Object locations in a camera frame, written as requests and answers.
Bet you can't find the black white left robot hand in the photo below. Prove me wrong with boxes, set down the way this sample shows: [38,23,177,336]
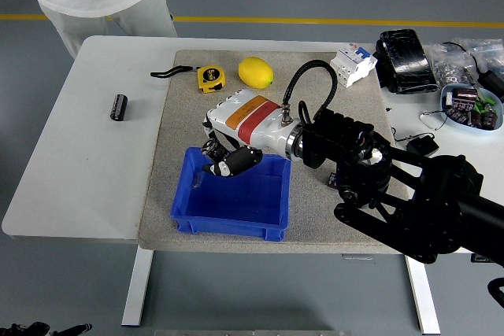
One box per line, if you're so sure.
[0,322,94,336]

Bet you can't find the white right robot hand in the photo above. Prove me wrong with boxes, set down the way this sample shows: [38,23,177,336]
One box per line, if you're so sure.
[200,90,295,178]

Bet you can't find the blue plastic box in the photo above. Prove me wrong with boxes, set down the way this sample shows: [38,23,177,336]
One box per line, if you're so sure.
[169,146,292,242]

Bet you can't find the yellow lemon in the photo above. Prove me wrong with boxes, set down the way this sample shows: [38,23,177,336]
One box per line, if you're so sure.
[237,57,274,89]

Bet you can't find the grey-brown mat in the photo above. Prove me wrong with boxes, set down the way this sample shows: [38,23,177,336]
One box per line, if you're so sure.
[136,50,421,255]

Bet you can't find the white table leg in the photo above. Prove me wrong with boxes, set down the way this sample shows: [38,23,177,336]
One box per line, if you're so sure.
[120,249,154,328]
[405,255,441,335]

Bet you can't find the white circuit breaker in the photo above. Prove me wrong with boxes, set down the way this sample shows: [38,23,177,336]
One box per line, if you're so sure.
[328,43,378,88]

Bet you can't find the black wrapped pack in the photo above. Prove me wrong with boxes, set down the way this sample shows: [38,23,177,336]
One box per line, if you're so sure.
[372,28,440,95]

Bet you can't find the small black adapter block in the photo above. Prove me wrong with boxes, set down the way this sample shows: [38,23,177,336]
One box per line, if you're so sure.
[406,135,440,158]

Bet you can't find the clear bag of metal screws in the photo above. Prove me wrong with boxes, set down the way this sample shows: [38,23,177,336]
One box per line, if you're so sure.
[429,42,480,87]

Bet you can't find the light blue bowl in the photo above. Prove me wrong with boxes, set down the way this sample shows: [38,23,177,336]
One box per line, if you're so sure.
[439,83,504,133]

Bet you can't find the green plastic pieces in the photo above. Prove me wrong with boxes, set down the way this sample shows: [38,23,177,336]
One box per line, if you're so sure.
[473,95,498,113]

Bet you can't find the black power adapter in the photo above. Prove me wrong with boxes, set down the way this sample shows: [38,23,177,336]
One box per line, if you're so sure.
[478,70,504,97]

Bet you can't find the clear plastic bag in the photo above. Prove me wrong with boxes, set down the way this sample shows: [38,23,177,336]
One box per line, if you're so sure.
[452,38,504,73]

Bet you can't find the yellow tape measure with strap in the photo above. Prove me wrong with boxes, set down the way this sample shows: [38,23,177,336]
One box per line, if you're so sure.
[150,65,228,94]

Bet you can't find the thin wire with white clip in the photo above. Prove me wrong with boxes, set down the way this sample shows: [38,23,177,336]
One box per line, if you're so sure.
[419,109,450,131]

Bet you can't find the thin black cable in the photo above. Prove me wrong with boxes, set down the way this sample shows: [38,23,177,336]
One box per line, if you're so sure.
[440,41,485,76]

